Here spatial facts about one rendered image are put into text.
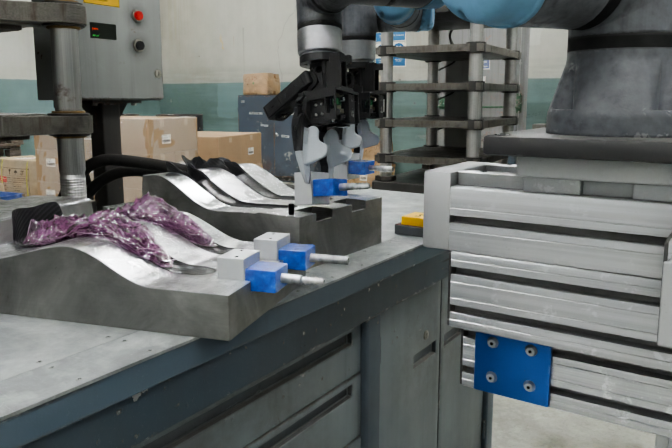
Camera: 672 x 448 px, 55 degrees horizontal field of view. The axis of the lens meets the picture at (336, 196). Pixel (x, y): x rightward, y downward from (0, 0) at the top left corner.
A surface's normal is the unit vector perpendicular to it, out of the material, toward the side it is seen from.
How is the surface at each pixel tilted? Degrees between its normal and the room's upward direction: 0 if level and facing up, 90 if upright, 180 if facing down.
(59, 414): 90
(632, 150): 90
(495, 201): 90
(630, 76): 72
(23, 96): 90
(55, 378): 0
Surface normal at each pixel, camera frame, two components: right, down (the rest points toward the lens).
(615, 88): -0.48, -0.18
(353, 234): 0.83, 0.08
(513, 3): 0.20, 0.86
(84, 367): 0.00, -0.99
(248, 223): -0.56, 0.12
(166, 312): -0.29, 0.15
